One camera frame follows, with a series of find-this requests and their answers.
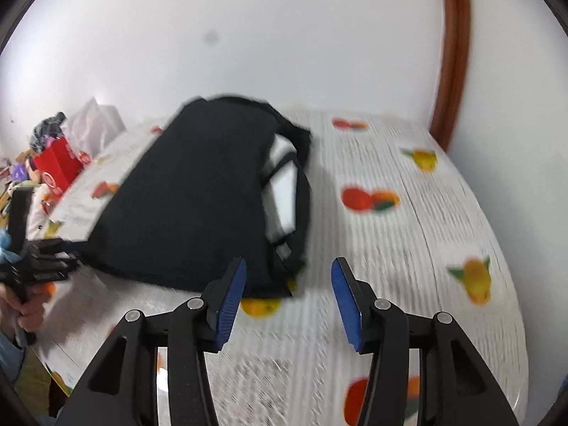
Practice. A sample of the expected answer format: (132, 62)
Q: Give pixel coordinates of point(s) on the red paper bag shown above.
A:
(57, 164)

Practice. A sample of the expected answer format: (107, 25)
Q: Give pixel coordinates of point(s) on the white plastic bag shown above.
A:
(95, 124)

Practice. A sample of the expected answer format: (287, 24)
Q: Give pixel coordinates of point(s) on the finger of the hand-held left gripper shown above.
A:
(53, 270)
(51, 248)

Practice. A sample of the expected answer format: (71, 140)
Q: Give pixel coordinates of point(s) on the fruit printed tablecloth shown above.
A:
(377, 253)

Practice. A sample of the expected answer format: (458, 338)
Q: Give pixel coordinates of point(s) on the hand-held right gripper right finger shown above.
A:
(346, 301)

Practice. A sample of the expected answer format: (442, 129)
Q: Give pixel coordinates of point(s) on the person's left hand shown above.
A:
(29, 313)

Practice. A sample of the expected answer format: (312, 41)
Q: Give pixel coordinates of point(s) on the white dotted cloth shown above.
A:
(39, 204)

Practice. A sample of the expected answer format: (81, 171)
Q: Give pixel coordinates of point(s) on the brown wooden door frame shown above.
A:
(452, 53)

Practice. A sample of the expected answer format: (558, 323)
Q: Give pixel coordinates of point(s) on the purple object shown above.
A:
(19, 171)

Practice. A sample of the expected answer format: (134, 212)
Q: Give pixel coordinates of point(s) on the black white-striped jacket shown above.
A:
(186, 195)

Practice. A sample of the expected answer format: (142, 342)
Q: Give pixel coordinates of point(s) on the dark checked cloth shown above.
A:
(46, 131)

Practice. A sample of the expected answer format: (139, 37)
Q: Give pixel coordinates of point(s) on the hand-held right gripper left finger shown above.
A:
(230, 301)

